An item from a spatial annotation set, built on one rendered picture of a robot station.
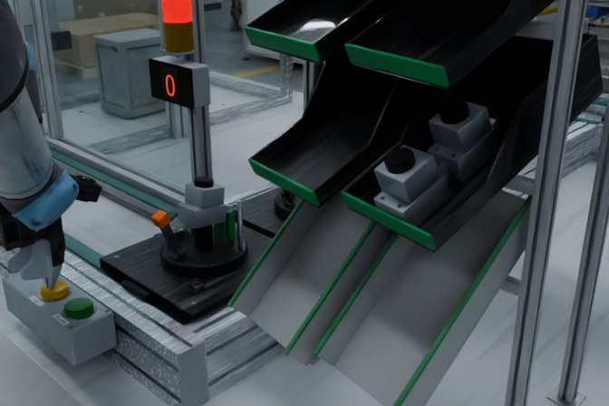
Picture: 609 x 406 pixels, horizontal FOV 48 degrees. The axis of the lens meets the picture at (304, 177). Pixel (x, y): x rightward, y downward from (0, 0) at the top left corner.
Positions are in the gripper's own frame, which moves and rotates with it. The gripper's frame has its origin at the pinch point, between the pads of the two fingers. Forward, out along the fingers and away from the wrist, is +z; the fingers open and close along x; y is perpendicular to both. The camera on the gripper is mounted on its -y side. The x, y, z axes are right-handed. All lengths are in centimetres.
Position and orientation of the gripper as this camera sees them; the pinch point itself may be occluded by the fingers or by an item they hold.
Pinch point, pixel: (53, 278)
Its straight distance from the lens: 108.4
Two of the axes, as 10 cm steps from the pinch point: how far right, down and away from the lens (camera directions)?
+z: 0.0, 9.3, 3.7
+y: -6.9, 2.7, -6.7
